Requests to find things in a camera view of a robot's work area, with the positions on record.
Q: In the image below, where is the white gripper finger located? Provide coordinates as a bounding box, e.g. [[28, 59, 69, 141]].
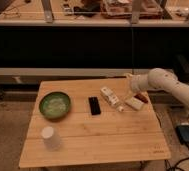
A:
[[125, 92, 134, 100]]

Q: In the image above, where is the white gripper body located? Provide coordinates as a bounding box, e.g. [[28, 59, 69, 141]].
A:
[[127, 74, 149, 93]]

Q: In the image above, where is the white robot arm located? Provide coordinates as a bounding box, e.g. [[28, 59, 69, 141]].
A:
[[125, 68, 189, 108]]

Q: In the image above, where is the green ceramic bowl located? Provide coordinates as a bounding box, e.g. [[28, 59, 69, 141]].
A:
[[39, 92, 71, 120]]

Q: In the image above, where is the white rectangular block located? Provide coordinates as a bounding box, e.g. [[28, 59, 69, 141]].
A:
[[125, 97, 144, 110]]

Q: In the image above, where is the brown red snack bar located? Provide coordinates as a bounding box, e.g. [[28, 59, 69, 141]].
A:
[[134, 93, 148, 103]]

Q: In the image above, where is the black rectangular remote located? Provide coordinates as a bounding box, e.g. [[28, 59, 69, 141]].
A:
[[89, 97, 101, 115]]

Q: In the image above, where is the wooden folding table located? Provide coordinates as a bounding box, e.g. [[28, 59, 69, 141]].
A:
[[19, 78, 171, 168]]

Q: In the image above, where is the dark blue power box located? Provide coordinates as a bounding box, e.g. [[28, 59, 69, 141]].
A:
[[175, 125, 189, 144]]

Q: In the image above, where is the cluttered tray on bench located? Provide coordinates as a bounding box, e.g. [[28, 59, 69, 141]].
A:
[[100, 0, 163, 18]]

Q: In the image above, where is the white upturned paper cup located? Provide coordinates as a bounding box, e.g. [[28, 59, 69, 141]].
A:
[[41, 126, 60, 150]]

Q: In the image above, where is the long grey shelf rail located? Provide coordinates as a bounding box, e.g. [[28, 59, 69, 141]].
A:
[[0, 68, 148, 84]]

